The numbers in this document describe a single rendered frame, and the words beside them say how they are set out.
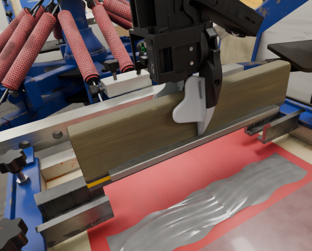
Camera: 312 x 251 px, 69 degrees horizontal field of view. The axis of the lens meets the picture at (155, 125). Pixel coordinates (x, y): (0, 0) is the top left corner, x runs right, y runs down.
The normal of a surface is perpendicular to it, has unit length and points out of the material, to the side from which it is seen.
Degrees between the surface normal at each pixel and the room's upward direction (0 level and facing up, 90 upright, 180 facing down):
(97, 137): 89
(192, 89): 84
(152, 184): 0
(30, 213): 0
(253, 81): 89
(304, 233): 0
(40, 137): 90
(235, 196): 34
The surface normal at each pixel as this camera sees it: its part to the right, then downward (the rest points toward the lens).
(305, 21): -0.88, 0.33
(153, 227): 0.19, -0.50
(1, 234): -0.11, -0.85
